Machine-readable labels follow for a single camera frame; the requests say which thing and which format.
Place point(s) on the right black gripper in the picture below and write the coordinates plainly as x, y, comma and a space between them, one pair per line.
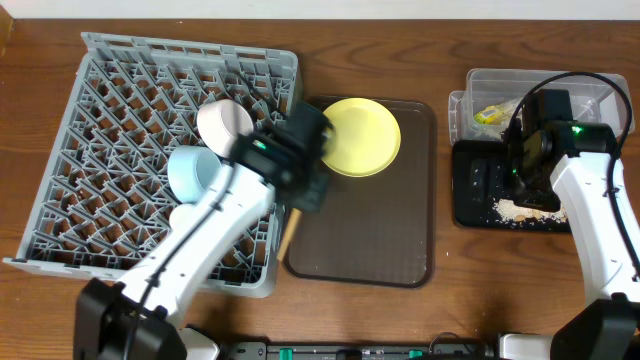
530, 187

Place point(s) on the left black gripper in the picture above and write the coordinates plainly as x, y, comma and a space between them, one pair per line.
317, 157

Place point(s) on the wooden chopstick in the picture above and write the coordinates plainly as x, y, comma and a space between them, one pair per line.
289, 233

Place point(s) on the green snack wrapper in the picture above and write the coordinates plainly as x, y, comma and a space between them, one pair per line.
497, 114

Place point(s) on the white bowl with rice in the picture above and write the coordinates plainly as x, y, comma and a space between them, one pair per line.
220, 122

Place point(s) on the light blue bowl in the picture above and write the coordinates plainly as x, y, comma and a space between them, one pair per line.
191, 169

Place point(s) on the white paper cup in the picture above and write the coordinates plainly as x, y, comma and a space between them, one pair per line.
180, 214

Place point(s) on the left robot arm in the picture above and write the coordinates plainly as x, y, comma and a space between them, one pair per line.
141, 315

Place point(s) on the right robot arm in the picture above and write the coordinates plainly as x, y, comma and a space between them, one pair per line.
558, 162

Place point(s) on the clear plastic bin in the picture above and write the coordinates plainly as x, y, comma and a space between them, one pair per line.
592, 101

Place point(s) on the black tray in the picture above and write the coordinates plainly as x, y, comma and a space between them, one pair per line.
479, 173

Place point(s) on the yellow plate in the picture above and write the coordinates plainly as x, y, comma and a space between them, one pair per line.
366, 137

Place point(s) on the brown serving tray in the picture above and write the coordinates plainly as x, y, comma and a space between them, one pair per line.
380, 229

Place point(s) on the spilled rice pile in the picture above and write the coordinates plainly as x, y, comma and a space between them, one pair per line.
508, 212

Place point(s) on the grey plastic dish rack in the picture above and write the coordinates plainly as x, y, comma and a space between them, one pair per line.
104, 200

